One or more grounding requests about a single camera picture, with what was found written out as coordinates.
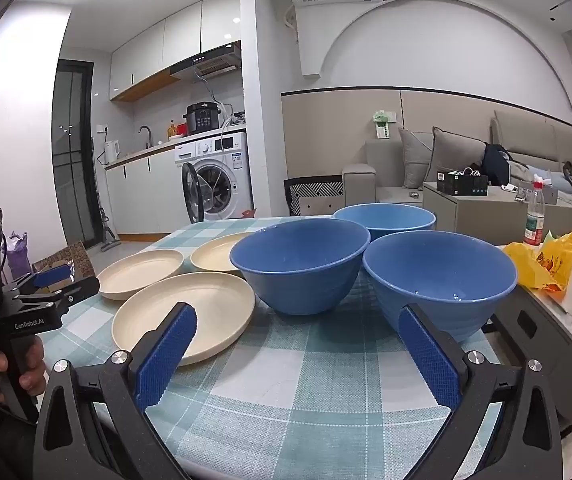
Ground range hood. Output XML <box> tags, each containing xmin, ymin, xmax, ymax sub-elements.
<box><xmin>170</xmin><ymin>42</ymin><xmax>243</xmax><ymax>82</ymax></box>

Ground patterned fabric storage box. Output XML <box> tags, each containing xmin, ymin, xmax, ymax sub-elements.
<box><xmin>284</xmin><ymin>176</ymin><xmax>345</xmax><ymax>217</ymax></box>

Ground grey sofa cushion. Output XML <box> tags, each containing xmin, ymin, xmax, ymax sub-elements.
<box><xmin>428</xmin><ymin>126</ymin><xmax>486</xmax><ymax>191</ymax></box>
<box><xmin>398</xmin><ymin>126</ymin><xmax>436</xmax><ymax>188</ymax></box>

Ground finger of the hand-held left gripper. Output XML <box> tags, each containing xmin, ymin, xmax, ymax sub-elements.
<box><xmin>13</xmin><ymin>276</ymin><xmax>101</xmax><ymax>311</ymax></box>
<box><xmin>16</xmin><ymin>264</ymin><xmax>74</xmax><ymax>295</ymax></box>

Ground black backpack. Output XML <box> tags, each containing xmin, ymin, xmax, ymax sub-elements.
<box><xmin>480</xmin><ymin>142</ymin><xmax>511</xmax><ymax>186</ymax></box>

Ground yellow plastic bag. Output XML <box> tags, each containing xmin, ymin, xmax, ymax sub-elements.
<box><xmin>503</xmin><ymin>227</ymin><xmax>572</xmax><ymax>293</ymax></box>

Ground black pressure cooker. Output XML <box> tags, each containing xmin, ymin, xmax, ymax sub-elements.
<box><xmin>186</xmin><ymin>102</ymin><xmax>223</xmax><ymax>136</ymax></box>

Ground beige upholstered bed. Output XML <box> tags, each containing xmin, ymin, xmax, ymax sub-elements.
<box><xmin>490</xmin><ymin>110</ymin><xmax>572</xmax><ymax>241</ymax></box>

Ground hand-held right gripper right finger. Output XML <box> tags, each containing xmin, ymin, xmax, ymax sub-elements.
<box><xmin>398</xmin><ymin>304</ymin><xmax>564</xmax><ymax>480</ymax></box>

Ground black open box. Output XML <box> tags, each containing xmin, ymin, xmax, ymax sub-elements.
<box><xmin>436</xmin><ymin>170</ymin><xmax>489</xmax><ymax>197</ymax></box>

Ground clear water bottle red cap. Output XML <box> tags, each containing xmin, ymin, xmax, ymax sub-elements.
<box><xmin>524</xmin><ymin>176</ymin><xmax>546</xmax><ymax>247</ymax></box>

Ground white wall cabinets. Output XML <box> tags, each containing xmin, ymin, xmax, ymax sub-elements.
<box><xmin>108</xmin><ymin>0</ymin><xmax>241</xmax><ymax>103</ymax></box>

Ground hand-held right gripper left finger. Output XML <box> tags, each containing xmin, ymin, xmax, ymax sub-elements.
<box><xmin>33</xmin><ymin>301</ymin><xmax>197</xmax><ymax>480</ymax></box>

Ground white kitchen base cabinets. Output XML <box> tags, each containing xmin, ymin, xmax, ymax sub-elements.
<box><xmin>105</xmin><ymin>142</ymin><xmax>177</xmax><ymax>236</ymax></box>

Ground white washing machine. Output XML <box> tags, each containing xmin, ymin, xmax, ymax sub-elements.
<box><xmin>175</xmin><ymin>131</ymin><xmax>255</xmax><ymax>224</ymax></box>

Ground teal checked tablecloth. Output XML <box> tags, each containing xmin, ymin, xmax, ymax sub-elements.
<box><xmin>41</xmin><ymin>216</ymin><xmax>521</xmax><ymax>480</ymax></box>

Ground dark blue bowl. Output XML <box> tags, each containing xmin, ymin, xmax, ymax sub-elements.
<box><xmin>229</xmin><ymin>217</ymin><xmax>371</xmax><ymax>317</ymax></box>
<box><xmin>363</xmin><ymin>231</ymin><xmax>518</xmax><ymax>343</ymax></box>

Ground dark glass door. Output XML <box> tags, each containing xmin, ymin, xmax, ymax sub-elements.
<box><xmin>52</xmin><ymin>59</ymin><xmax>97</xmax><ymax>225</ymax></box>

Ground light blue bowl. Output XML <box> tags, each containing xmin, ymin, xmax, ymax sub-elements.
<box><xmin>333</xmin><ymin>203</ymin><xmax>437</xmax><ymax>243</ymax></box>

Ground patterned brown cardboard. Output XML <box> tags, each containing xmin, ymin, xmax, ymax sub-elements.
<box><xmin>32</xmin><ymin>241</ymin><xmax>98</xmax><ymax>286</ymax></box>

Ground upright vacuum cleaner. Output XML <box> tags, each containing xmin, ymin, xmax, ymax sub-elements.
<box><xmin>93</xmin><ymin>135</ymin><xmax>119</xmax><ymax>253</ymax></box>

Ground purple plastic bag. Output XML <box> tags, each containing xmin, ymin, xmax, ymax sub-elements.
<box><xmin>7</xmin><ymin>232</ymin><xmax>31</xmax><ymax>281</ymax></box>

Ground light blue pillow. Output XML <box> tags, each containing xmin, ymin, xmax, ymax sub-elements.
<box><xmin>526</xmin><ymin>165</ymin><xmax>572</xmax><ymax>193</ymax></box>

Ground cream plate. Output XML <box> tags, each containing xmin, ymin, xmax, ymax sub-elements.
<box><xmin>97</xmin><ymin>249</ymin><xmax>185</xmax><ymax>302</ymax></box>
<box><xmin>112</xmin><ymin>272</ymin><xmax>257</xmax><ymax>367</ymax></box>
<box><xmin>190</xmin><ymin>232</ymin><xmax>257</xmax><ymax>275</ymax></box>

